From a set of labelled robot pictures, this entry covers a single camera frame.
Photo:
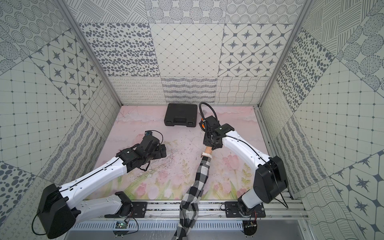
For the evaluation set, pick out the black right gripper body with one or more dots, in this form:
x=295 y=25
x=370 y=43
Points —
x=207 y=141

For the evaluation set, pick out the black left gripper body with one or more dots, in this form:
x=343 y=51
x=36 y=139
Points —
x=160 y=150

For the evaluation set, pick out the black white checkered sleeve forearm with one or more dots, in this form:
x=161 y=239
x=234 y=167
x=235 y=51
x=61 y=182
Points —
x=193 y=195

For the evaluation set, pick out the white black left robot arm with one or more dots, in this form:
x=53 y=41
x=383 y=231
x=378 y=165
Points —
x=62 y=207

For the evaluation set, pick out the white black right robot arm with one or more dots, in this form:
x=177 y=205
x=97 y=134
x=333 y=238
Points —
x=270 y=178

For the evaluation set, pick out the mannequin hand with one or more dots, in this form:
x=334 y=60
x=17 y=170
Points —
x=208 y=150

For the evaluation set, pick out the black plastic tool case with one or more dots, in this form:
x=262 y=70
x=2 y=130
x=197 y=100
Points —
x=181 y=115

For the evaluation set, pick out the left green circuit board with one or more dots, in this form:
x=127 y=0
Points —
x=121 y=229

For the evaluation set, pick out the right round black controller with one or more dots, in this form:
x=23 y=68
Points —
x=250 y=228

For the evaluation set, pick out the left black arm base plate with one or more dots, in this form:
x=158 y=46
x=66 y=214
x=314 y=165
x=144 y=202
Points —
x=134 y=209

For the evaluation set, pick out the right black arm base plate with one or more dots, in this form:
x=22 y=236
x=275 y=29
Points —
x=237 y=210

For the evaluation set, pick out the aluminium mounting rail frame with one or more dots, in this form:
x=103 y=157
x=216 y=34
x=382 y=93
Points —
x=204 y=210

